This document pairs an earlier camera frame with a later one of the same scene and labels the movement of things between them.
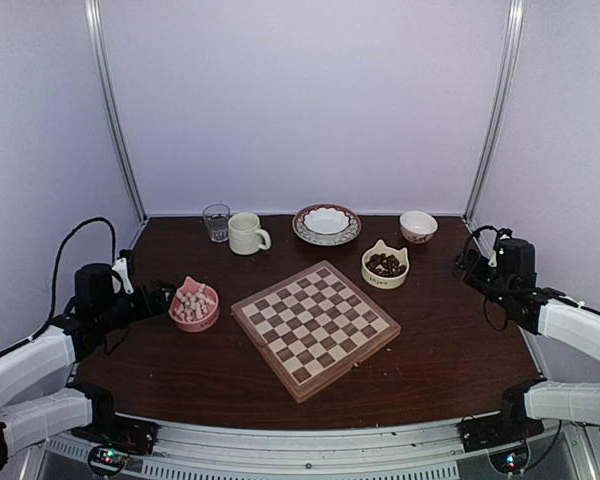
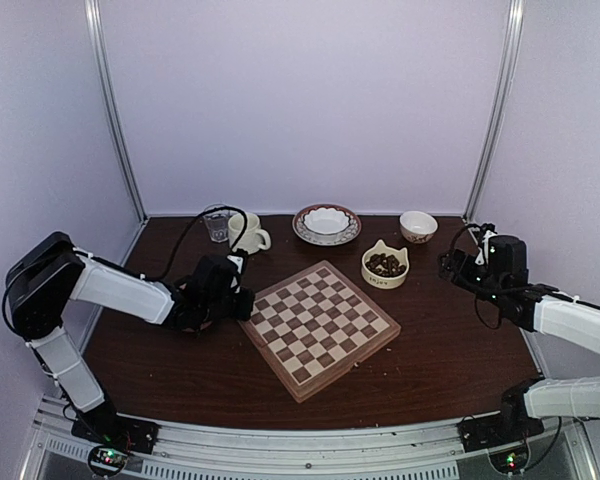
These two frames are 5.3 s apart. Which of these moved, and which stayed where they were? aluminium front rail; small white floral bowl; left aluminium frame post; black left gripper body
Moved: black left gripper body
Stayed: small white floral bowl; left aluminium frame post; aluminium front rail
